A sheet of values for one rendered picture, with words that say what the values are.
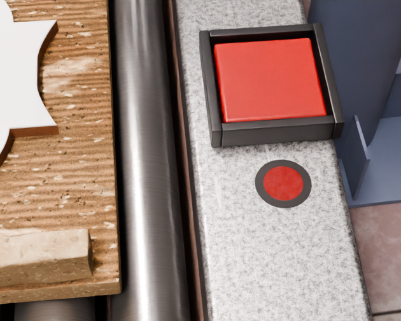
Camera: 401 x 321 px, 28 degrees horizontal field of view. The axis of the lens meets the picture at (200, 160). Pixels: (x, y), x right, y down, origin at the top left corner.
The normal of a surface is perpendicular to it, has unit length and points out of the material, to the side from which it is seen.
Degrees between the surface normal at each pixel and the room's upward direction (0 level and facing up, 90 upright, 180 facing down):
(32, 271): 89
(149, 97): 22
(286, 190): 0
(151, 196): 13
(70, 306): 31
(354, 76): 90
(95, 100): 0
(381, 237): 0
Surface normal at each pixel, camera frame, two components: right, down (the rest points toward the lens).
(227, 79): 0.01, -0.55
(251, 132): 0.09, 0.84
